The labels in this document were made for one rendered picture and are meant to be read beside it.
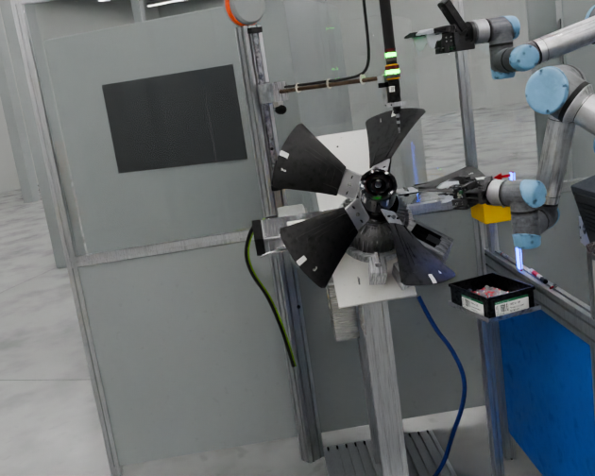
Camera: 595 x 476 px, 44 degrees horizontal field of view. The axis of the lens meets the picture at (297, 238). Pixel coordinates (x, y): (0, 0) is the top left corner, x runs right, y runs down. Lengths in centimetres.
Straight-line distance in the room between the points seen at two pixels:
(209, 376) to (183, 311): 31
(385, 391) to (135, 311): 114
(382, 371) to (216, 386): 91
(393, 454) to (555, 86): 142
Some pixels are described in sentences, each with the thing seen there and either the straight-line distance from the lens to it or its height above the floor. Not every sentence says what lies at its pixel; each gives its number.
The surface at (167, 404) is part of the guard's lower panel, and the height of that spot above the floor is 30.
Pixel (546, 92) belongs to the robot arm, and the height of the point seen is 145.
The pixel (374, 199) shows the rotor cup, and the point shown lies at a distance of 229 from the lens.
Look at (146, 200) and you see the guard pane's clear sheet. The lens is 309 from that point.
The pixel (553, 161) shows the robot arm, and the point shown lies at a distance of 221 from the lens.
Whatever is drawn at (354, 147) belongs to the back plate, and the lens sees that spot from 274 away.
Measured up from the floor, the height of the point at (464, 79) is 148.
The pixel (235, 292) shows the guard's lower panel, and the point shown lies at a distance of 313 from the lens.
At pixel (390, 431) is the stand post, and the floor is 32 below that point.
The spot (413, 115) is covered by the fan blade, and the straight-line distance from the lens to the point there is 251.
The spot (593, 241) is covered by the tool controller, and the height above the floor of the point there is 109.
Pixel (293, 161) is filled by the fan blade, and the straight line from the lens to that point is 243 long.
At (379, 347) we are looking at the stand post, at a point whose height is 64.
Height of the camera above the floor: 156
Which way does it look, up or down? 12 degrees down
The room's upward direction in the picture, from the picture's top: 8 degrees counter-clockwise
